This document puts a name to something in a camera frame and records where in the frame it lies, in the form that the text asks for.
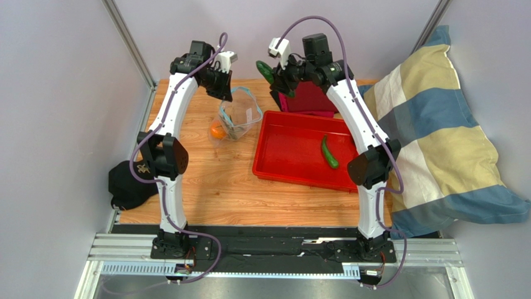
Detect green cucumber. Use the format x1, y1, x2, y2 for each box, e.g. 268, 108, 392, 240
256, 60, 295, 98

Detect clear zip top bag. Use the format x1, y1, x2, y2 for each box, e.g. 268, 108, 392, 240
208, 87, 264, 148

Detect orange fruit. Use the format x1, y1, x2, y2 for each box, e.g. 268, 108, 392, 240
209, 120, 227, 140

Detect green onion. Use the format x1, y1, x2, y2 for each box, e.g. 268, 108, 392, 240
221, 116, 250, 141

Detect green pepper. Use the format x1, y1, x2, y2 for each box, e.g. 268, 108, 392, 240
320, 135, 339, 169

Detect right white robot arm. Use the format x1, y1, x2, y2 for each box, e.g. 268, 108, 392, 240
268, 34, 401, 260

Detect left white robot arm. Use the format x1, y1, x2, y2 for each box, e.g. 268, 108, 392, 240
133, 34, 237, 259

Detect dark red folded cloth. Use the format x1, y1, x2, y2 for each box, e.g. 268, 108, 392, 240
270, 82, 338, 118

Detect red plastic tray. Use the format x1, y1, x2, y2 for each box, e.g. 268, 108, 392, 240
252, 111, 358, 192

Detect black cap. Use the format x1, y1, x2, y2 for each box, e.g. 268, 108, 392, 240
108, 161, 158, 211

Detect striped blue yellow pillow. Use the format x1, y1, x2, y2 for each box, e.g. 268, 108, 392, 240
360, 26, 530, 239

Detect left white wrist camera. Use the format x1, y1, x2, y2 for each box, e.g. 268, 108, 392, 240
214, 51, 238, 74

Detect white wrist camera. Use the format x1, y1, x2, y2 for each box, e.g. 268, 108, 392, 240
267, 37, 292, 70
214, 51, 238, 74

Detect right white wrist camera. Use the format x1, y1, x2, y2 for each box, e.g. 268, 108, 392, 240
267, 37, 292, 70

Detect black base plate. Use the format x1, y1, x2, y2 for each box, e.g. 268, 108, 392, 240
111, 224, 441, 275

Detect aluminium rail frame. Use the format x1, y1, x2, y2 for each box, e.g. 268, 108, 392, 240
75, 234, 474, 298

